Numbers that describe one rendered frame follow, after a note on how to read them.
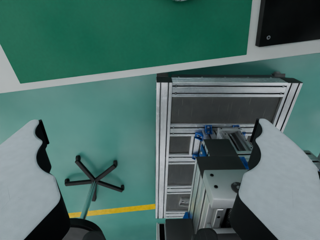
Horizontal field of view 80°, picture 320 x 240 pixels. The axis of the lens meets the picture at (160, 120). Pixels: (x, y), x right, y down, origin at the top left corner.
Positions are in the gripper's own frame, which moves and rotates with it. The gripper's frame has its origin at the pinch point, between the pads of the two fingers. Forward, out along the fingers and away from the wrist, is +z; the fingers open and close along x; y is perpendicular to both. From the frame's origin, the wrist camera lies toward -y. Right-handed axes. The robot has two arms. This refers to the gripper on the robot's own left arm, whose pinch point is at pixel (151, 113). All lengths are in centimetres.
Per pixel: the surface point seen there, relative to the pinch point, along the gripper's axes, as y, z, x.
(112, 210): 176, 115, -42
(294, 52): 4, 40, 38
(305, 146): 95, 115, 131
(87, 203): 124, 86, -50
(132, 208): 174, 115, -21
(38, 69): 9, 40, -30
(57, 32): -0.5, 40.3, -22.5
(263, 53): 4, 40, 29
